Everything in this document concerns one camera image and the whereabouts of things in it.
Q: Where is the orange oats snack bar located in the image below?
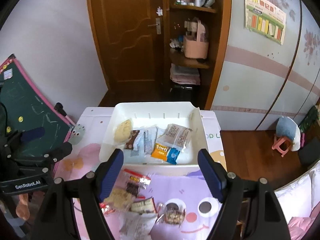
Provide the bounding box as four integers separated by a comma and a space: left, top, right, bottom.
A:
151, 143, 171, 161

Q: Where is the small pink stool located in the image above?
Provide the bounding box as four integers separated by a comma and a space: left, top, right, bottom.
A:
272, 134, 292, 157

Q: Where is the red topped dried fruit bag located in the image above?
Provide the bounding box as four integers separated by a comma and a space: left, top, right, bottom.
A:
123, 168, 151, 197

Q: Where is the white red snack bag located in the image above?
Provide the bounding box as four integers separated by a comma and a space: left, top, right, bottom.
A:
119, 212, 158, 240

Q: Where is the person's left hand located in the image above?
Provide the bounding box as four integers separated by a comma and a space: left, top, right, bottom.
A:
16, 193, 30, 221

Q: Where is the wooden corner shelf unit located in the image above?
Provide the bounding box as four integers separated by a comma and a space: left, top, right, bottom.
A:
163, 0, 232, 110

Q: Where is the brown chocolate snack packet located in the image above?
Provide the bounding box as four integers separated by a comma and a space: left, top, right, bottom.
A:
124, 130, 140, 151

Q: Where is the black easel knob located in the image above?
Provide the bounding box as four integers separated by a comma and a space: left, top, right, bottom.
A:
54, 102, 67, 117

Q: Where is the white plastic storage bin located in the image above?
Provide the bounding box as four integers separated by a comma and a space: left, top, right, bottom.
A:
99, 102, 208, 166

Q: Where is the blue candy packet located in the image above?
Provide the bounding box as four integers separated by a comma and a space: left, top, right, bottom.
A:
167, 147, 181, 165

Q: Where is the red pastry packet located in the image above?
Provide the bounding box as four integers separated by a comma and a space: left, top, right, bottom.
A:
99, 203, 115, 216

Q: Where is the white pillow on bed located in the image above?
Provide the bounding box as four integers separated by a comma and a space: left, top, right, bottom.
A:
274, 161, 319, 224

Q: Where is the pink blanket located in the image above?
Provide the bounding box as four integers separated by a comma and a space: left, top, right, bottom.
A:
288, 203, 319, 239

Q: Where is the large clear blue snack bag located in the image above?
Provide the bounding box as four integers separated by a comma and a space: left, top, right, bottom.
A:
130, 126, 158, 157

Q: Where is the brown wooden door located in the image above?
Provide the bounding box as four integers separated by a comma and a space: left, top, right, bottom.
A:
87, 0, 168, 106

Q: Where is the colourful wall poster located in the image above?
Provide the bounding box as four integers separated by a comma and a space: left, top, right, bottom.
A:
245, 0, 286, 45

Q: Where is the mixed nuts clear packet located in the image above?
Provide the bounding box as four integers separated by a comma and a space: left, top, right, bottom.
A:
156, 202, 185, 226

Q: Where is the cartoon printed tablecloth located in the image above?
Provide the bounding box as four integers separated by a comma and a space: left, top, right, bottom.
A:
55, 107, 221, 239

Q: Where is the pink handled basket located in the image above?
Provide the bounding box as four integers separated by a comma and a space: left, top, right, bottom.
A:
183, 17, 209, 60

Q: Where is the white printed packet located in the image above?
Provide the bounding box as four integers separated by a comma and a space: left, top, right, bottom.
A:
156, 124, 193, 150

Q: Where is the green chalkboard pink frame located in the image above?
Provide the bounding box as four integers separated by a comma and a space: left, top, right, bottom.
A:
1, 54, 75, 158

